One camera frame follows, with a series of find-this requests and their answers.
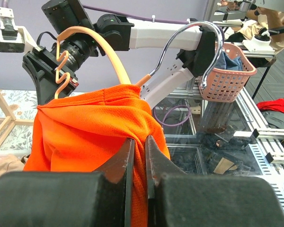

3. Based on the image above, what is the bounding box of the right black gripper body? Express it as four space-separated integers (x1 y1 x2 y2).
33 37 98 78

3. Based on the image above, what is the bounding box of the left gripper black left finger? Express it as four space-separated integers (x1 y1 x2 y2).
0 139 135 227

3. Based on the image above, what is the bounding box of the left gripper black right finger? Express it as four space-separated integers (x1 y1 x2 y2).
145 136 284 227

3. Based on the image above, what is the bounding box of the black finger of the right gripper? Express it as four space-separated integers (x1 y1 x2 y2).
22 52 79 105

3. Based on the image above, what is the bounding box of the orange wavy hanger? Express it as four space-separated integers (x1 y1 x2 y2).
54 21 224 99

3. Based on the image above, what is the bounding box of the orange t shirt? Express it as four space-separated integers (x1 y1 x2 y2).
24 85 169 227

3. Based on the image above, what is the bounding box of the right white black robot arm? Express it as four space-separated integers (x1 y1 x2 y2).
23 0 224 107

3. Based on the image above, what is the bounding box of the beige garment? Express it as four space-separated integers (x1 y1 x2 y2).
0 154 30 177

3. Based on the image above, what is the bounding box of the wooden clothes rack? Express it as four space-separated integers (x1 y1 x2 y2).
0 92 34 146

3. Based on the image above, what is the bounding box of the pink plastic basket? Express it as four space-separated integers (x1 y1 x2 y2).
196 43 257 103

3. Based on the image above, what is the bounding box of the seated person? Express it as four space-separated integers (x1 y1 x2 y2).
225 7 284 54

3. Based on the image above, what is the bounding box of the aluminium rail frame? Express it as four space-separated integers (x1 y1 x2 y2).
153 87 284 212

